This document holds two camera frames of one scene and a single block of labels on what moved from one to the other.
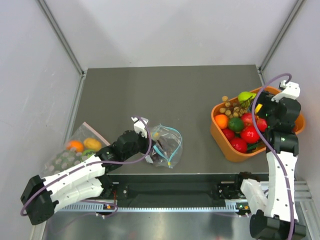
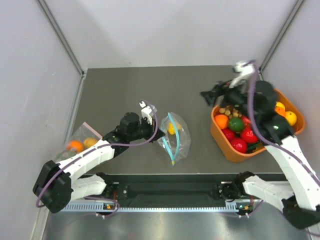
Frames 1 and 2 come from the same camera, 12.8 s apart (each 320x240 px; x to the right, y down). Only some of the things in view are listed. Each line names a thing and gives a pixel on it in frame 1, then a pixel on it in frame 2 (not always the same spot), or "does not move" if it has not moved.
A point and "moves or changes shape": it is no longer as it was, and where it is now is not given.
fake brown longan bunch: [234, 110] does not move
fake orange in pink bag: [76, 144] does not move
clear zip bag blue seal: [166, 145] moves or changes shape
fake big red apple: [250, 134] does not move
